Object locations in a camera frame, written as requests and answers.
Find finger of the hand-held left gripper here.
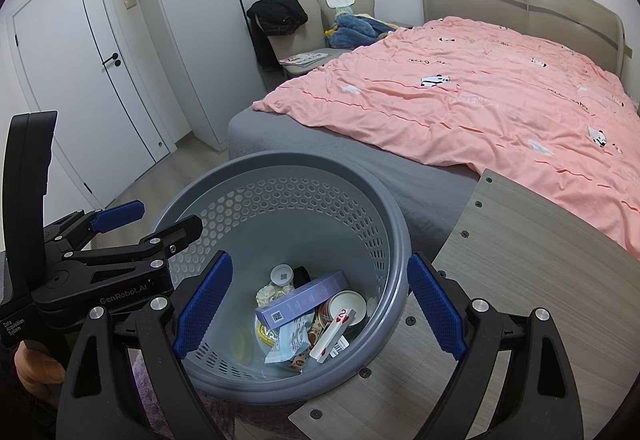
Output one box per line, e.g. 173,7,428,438
42,201,146,253
65,215,204,271

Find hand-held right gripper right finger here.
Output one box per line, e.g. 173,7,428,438
406,252,586,440

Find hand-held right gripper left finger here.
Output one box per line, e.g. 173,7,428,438
55,250,234,440

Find white paper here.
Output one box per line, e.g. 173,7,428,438
256,284,296,305

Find light blue wipe packet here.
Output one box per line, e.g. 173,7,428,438
265,321,312,366

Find red printed paper cup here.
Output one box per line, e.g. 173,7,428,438
320,291,368,338

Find light purple carton box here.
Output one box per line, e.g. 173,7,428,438
255,271,350,328

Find white playing card box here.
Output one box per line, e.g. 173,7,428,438
309,309,362,361

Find grey perforated plastic basket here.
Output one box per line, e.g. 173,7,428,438
150,151,413,405

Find person's left hand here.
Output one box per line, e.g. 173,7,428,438
15,342,66,393

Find purple rug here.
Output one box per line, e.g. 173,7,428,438
127,350,241,440

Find white door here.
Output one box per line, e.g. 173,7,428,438
7,0,173,211

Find white wardrobe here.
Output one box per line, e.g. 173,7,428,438
140,0,376,151

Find magazine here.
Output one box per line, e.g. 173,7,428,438
279,52,326,67

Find pink printed duvet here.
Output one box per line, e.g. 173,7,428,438
252,16,640,261

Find black clothes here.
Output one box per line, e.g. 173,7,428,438
246,0,309,68

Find blue plush blanket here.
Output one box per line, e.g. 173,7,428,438
324,12,396,49

